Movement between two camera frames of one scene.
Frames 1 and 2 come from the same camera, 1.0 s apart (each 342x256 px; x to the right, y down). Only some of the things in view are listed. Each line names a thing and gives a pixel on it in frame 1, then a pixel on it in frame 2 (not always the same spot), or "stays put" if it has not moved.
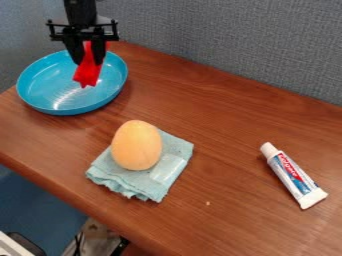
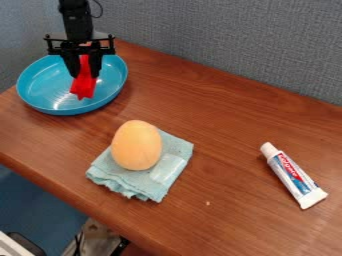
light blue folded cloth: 149,184 stays put
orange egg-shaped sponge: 137,145 stays put
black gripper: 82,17 to 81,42
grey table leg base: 97,240 stays put
